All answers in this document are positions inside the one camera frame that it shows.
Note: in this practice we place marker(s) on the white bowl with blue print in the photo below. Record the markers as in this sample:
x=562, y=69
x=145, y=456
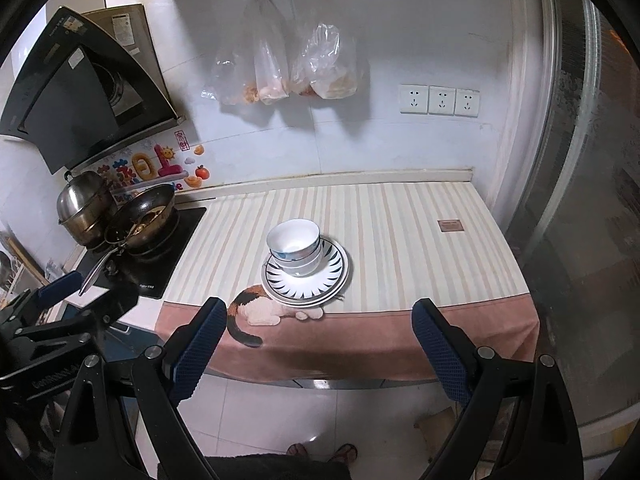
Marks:
x=281, y=258

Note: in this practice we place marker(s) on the white plate with blue stripes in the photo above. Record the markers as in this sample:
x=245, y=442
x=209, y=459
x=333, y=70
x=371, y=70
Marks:
x=331, y=270

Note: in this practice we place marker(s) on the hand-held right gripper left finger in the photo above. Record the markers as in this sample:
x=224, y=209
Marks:
x=200, y=350

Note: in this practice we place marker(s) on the clear plastic bag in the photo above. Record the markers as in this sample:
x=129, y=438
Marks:
x=270, y=60
x=232, y=70
x=327, y=65

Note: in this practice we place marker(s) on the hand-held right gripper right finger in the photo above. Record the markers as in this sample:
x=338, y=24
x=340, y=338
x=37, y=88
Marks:
x=440, y=350

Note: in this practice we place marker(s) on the white bowl with black rim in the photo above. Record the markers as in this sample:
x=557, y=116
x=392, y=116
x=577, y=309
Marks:
x=292, y=235

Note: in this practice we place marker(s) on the person's foot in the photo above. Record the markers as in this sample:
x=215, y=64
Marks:
x=345, y=452
x=298, y=448

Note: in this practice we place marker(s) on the person's left foot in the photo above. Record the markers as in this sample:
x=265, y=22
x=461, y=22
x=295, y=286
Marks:
x=298, y=448

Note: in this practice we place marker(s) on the steel pot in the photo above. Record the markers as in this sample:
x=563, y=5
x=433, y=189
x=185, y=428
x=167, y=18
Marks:
x=82, y=205

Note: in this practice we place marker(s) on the black induction cooktop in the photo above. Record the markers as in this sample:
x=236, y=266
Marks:
x=170, y=255

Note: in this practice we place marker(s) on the striped tablecloth with pink border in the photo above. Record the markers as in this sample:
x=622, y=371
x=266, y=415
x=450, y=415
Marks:
x=400, y=240

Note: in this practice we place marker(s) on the colourful wall sticker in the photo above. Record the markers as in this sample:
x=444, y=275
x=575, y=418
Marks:
x=150, y=165

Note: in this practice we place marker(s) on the white plate with pink flowers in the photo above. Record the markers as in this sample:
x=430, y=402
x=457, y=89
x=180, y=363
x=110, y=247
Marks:
x=280, y=298

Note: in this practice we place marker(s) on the black frying pan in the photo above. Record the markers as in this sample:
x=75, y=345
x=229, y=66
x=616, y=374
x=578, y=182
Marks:
x=142, y=207

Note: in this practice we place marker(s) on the brown cloth label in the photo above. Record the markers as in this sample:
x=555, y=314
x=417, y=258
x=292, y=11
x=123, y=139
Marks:
x=450, y=225

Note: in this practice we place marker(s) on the white wall socket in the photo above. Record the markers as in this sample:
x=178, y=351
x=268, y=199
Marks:
x=442, y=100
x=467, y=102
x=413, y=99

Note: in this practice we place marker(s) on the plain white bowl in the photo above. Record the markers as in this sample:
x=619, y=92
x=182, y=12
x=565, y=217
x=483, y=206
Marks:
x=300, y=271

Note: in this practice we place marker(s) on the wooden utensil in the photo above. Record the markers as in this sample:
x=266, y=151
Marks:
x=25, y=257

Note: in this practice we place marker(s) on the person's right foot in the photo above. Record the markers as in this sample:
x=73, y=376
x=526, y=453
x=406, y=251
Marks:
x=345, y=452

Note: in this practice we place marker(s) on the blue cabinet front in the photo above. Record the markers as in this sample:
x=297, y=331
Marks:
x=140, y=342

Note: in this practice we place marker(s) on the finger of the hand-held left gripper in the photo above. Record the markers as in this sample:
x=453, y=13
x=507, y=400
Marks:
x=112, y=307
x=60, y=287

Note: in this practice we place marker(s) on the black range hood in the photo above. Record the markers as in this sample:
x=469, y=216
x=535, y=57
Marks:
x=65, y=90

